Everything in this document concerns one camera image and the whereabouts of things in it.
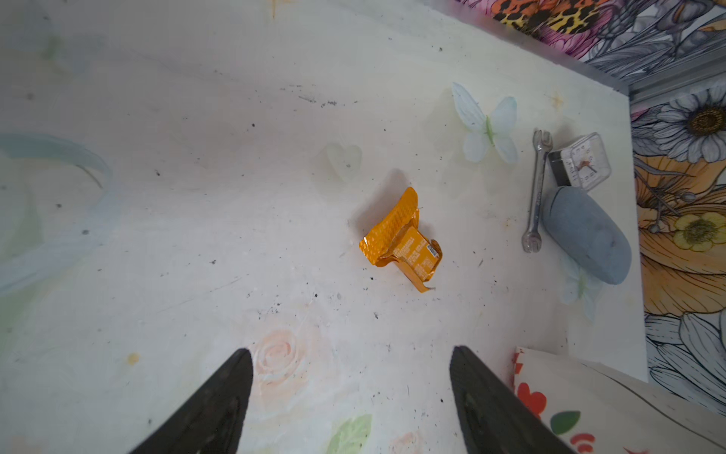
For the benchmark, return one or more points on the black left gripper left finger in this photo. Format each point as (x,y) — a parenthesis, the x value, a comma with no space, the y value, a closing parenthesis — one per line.
(211,420)

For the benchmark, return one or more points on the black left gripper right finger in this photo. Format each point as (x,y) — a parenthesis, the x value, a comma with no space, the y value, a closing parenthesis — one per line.
(492,418)

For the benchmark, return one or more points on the white floral paper bag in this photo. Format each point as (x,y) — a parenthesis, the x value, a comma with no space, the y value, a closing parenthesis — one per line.
(593,408)

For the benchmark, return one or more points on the small metal wrench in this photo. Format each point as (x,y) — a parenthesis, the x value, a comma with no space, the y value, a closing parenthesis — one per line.
(543,144)

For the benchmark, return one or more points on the blue grey glasses case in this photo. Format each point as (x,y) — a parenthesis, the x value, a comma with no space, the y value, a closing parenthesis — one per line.
(588,234)

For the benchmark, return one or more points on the small square clock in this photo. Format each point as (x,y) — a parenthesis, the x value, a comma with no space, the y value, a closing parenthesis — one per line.
(582,164)

